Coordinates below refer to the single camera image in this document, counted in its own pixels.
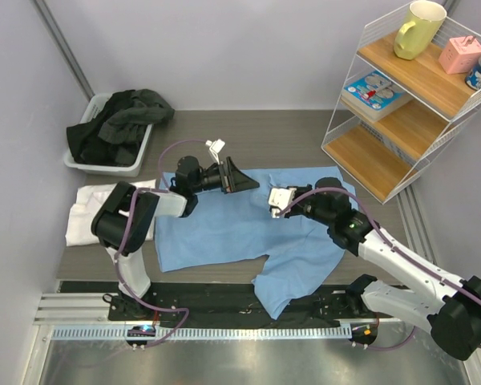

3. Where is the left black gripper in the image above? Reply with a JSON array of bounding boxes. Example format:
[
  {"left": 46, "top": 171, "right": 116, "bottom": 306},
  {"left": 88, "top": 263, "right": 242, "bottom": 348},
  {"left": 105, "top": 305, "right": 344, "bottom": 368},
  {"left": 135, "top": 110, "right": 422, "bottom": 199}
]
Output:
[{"left": 192, "top": 157, "right": 259, "bottom": 195}]

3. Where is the light blue long sleeve shirt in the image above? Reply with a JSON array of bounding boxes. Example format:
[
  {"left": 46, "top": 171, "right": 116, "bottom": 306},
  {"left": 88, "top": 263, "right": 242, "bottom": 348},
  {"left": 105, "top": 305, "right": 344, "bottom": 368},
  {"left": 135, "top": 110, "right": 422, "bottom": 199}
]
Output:
[{"left": 155, "top": 167, "right": 344, "bottom": 319}]

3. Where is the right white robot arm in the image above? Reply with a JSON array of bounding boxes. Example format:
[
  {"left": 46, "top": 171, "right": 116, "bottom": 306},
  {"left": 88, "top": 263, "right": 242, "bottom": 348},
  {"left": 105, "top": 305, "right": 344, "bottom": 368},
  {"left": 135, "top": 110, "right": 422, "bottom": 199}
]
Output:
[{"left": 269, "top": 177, "right": 481, "bottom": 361}]

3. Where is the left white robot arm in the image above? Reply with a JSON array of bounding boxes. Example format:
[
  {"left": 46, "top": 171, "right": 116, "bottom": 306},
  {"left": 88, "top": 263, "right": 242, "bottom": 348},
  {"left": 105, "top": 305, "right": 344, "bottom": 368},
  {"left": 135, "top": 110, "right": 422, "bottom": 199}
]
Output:
[{"left": 91, "top": 156, "right": 260, "bottom": 320}]

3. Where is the blue white tissue pack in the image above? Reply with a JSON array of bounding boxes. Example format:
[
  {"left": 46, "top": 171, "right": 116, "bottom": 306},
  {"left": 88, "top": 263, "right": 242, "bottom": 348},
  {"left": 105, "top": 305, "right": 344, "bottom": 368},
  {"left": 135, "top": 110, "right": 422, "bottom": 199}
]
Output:
[{"left": 341, "top": 71, "right": 412, "bottom": 122}]

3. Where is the black dark clothes pile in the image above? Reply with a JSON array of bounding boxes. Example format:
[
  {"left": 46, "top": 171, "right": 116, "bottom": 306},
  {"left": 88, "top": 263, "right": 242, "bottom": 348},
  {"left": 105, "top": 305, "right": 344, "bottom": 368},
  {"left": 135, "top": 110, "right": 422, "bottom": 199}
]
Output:
[{"left": 67, "top": 89, "right": 175, "bottom": 167}]

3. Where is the folded white shirt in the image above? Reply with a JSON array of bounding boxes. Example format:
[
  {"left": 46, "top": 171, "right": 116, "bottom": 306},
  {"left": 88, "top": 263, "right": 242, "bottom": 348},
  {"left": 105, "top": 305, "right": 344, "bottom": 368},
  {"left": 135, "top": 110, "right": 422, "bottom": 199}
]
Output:
[{"left": 65, "top": 180, "right": 157, "bottom": 246}]

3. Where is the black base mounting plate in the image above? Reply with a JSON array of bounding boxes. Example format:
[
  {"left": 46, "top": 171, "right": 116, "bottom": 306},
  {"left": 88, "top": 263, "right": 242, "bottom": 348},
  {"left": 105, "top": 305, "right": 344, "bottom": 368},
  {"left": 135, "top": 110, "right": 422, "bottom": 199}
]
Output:
[{"left": 107, "top": 281, "right": 394, "bottom": 330}]

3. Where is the white plastic laundry basket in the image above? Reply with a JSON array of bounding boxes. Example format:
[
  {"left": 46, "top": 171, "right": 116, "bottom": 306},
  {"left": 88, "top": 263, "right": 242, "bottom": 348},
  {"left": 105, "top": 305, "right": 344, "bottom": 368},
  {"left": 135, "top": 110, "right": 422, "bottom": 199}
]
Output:
[{"left": 63, "top": 93, "right": 153, "bottom": 177}]

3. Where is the yellow green ceramic mug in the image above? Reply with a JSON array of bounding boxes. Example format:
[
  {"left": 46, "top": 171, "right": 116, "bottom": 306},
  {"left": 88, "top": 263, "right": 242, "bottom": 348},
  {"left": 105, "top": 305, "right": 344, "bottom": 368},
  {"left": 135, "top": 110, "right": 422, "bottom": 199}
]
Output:
[{"left": 394, "top": 1, "right": 447, "bottom": 60}]

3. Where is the pink cube power adapter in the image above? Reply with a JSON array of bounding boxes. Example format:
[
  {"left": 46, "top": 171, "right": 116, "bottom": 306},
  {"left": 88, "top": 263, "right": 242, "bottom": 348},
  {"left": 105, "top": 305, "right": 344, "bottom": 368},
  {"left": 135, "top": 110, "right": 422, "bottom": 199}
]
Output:
[{"left": 439, "top": 35, "right": 481, "bottom": 75}]

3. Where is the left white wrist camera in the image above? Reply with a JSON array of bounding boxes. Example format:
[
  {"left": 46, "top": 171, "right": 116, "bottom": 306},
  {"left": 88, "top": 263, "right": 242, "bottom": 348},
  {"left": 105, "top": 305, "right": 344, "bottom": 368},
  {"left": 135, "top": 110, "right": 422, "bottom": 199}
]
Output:
[{"left": 205, "top": 139, "right": 225, "bottom": 164}]

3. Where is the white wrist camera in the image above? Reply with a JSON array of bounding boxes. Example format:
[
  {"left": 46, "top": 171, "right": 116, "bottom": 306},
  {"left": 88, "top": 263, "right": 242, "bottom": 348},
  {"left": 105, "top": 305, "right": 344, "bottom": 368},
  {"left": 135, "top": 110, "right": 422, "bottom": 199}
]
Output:
[
  {"left": 268, "top": 187, "right": 297, "bottom": 218},
  {"left": 205, "top": 139, "right": 225, "bottom": 164}
]

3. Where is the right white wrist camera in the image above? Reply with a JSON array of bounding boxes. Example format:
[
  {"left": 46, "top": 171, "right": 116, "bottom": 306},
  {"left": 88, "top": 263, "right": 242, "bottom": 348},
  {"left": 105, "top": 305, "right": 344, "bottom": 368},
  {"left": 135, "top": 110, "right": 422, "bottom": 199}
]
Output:
[{"left": 268, "top": 187, "right": 297, "bottom": 218}]

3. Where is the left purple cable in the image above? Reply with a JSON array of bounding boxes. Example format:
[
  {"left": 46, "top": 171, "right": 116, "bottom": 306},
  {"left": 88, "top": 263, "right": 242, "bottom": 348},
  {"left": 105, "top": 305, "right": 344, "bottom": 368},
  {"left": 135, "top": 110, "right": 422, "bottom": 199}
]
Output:
[{"left": 114, "top": 140, "right": 209, "bottom": 348}]

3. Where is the white wire wooden shelf rack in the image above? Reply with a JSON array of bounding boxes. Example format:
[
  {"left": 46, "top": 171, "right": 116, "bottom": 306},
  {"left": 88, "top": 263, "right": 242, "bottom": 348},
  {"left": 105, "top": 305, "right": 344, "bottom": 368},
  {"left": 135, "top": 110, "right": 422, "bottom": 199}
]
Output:
[{"left": 321, "top": 5, "right": 481, "bottom": 203}]

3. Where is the aluminium slotted cable rail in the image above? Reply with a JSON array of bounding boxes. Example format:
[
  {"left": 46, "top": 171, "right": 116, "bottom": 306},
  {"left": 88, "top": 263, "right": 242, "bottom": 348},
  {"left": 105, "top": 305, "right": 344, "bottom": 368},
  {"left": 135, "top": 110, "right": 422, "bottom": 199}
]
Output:
[{"left": 51, "top": 324, "right": 352, "bottom": 342}]

